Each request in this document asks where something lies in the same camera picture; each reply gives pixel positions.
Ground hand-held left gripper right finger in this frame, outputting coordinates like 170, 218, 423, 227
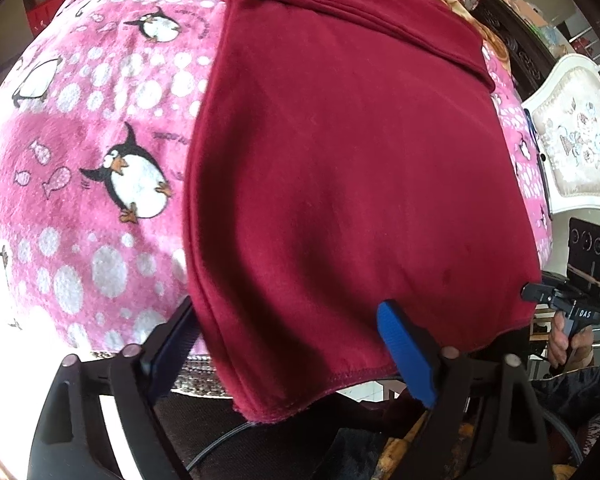
377, 300, 553, 480

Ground dark red fleece garment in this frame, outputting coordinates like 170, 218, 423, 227
182, 0, 543, 423

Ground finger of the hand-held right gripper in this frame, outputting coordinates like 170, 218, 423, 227
522, 282, 563, 307

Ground black cable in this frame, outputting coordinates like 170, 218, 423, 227
187, 419, 258, 468

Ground red box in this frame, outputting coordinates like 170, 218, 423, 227
27, 0, 66, 33

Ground dark carved wooden headboard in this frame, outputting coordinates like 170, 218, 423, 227
472, 0, 561, 103

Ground person's dark clothing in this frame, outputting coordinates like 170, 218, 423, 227
152, 365, 600, 480

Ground pink penguin print blanket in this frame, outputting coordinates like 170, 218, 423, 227
0, 0, 556, 361

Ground colourful paper boxes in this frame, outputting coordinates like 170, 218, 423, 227
510, 0, 581, 58

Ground person's right hand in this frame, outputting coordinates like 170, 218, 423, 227
547, 311, 599, 377

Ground white floral upholstered chair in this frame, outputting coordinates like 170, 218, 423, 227
521, 54, 600, 221

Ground red and orange blanket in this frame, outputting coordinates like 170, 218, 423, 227
347, 0, 513, 73

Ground grey patterned mattress edge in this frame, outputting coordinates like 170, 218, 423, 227
172, 352, 233, 398

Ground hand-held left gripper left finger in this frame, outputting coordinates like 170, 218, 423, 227
27, 296, 201, 480

